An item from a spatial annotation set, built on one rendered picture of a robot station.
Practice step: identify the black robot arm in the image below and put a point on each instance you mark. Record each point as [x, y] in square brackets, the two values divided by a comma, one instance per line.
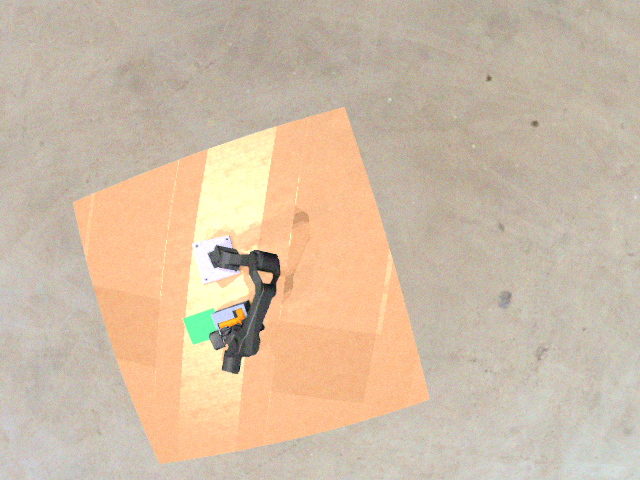
[244, 341]

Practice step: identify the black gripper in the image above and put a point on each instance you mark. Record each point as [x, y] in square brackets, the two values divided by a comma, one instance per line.
[217, 340]

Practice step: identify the orange block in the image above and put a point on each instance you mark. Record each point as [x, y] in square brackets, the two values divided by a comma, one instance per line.
[233, 321]

